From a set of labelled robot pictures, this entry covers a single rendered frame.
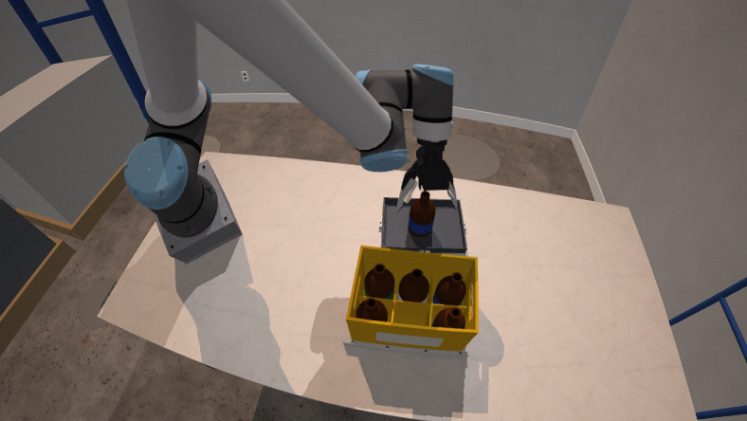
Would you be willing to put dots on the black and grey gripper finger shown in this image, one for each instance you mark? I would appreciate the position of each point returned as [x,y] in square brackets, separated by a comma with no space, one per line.
[452,190]
[408,185]

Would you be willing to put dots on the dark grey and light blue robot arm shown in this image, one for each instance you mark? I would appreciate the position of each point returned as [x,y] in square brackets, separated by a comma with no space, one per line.
[162,175]

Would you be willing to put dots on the yellow crate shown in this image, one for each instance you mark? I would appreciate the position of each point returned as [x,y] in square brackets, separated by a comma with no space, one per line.
[419,335]

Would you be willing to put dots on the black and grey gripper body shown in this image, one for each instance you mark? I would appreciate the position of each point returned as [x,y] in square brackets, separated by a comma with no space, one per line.
[433,176]

